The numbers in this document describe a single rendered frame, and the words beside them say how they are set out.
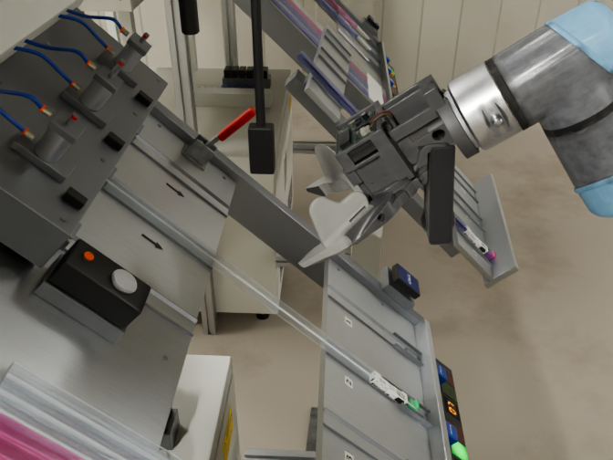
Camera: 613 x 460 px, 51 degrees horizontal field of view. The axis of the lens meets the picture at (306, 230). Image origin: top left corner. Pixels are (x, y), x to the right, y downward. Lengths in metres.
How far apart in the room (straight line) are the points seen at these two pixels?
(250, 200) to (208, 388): 0.34
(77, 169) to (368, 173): 0.27
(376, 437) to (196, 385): 0.39
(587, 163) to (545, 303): 1.71
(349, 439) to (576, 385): 1.39
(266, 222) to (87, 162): 0.37
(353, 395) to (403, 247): 1.71
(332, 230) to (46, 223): 0.26
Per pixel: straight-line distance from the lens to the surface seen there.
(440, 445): 0.87
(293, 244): 0.94
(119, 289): 0.55
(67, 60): 0.73
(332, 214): 0.62
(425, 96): 0.61
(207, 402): 1.06
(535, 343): 2.17
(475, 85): 0.61
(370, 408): 0.81
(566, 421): 1.97
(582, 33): 0.61
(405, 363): 0.95
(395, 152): 0.61
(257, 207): 0.91
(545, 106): 0.62
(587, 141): 0.63
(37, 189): 0.56
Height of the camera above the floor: 1.41
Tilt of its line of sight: 33 degrees down
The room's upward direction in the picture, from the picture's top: straight up
